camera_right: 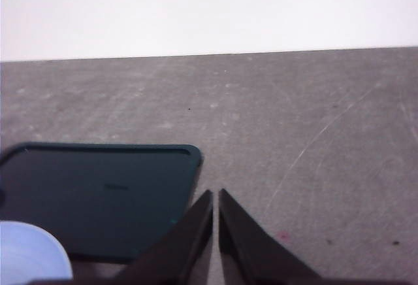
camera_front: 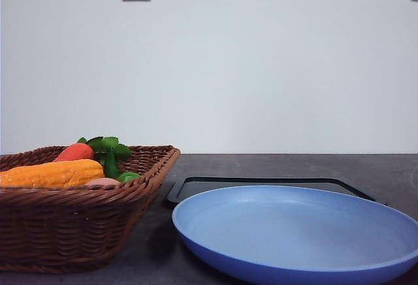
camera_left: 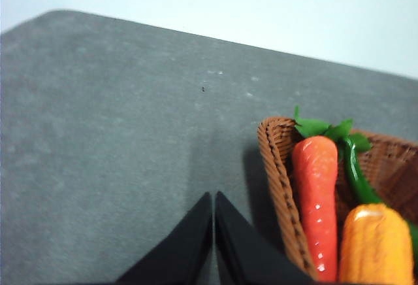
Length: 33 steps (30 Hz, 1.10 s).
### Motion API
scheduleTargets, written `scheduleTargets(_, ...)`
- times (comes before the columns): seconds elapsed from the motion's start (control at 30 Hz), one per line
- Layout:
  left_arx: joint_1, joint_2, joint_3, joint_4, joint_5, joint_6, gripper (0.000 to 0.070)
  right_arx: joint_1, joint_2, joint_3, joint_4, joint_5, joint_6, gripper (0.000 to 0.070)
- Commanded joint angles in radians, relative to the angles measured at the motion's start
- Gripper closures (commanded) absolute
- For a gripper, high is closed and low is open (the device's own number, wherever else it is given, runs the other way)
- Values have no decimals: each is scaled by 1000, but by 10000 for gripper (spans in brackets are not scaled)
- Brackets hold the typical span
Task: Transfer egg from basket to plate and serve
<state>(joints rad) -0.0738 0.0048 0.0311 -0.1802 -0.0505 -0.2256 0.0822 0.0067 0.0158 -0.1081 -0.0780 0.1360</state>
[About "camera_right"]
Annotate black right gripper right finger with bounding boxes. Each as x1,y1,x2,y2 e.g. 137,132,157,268
218,188,324,285

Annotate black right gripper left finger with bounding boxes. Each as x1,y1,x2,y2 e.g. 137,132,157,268
115,190,214,285

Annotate light blue plate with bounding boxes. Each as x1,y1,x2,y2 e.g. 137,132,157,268
0,221,73,285

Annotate dark green plastic tray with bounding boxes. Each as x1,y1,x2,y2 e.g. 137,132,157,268
0,143,202,262

